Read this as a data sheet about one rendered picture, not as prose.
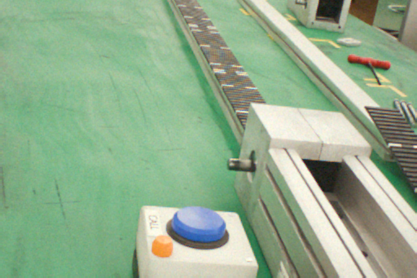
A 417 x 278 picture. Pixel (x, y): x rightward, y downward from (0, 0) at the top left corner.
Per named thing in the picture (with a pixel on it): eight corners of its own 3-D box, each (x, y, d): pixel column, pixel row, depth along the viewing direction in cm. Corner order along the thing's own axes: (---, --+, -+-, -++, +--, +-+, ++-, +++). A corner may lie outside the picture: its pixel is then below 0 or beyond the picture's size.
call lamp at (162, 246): (150, 245, 50) (152, 231, 49) (170, 246, 50) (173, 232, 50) (151, 257, 49) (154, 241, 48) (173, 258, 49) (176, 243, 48)
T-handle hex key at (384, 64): (346, 61, 133) (348, 52, 132) (388, 69, 132) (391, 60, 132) (354, 84, 119) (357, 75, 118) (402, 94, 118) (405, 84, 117)
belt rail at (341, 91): (236, -1, 175) (238, -12, 174) (252, 2, 176) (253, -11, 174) (383, 160, 88) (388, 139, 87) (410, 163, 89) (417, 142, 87)
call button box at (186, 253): (131, 266, 58) (141, 200, 55) (244, 274, 59) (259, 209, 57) (138, 327, 51) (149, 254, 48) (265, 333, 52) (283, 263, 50)
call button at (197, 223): (167, 224, 54) (170, 201, 53) (217, 228, 55) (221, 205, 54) (173, 252, 51) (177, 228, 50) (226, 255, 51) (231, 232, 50)
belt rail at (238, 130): (161, -10, 172) (164, -22, 171) (177, -8, 173) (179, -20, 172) (239, 147, 85) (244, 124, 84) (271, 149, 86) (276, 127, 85)
